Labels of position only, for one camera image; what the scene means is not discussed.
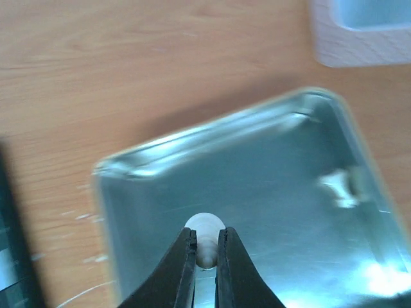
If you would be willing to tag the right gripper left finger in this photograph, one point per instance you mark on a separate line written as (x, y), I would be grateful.
(172, 283)

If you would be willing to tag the gold metal tin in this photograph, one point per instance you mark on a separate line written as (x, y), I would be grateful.
(291, 175)

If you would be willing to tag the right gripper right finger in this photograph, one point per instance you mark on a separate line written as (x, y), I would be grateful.
(238, 283)

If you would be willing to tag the black and silver chessboard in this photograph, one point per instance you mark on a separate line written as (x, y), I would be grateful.
(20, 285)

